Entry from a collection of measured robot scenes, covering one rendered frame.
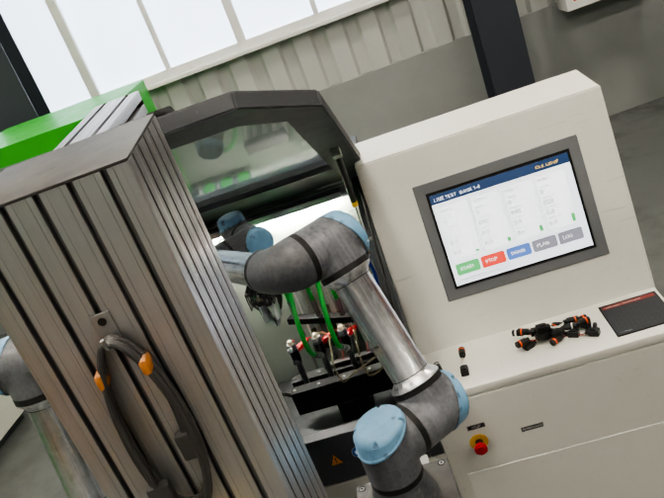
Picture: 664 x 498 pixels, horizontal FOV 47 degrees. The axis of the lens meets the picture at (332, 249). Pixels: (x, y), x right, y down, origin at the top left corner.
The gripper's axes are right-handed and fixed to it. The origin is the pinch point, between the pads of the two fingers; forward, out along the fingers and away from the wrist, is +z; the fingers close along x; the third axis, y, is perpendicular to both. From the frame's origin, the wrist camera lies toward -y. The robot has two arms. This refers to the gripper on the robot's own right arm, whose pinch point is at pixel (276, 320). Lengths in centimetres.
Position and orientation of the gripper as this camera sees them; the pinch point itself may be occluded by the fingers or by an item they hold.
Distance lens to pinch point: 221.4
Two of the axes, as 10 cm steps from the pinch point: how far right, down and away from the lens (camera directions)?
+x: 9.4, -3.0, -1.4
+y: 0.0, 4.1, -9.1
